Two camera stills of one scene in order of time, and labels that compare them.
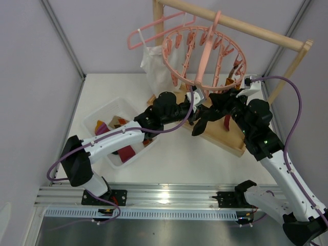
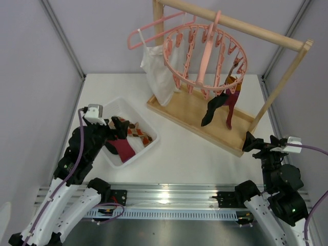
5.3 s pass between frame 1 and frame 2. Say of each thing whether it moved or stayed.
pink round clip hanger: stayed
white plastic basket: stayed
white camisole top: stayed
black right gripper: moved
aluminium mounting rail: stayed
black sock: moved
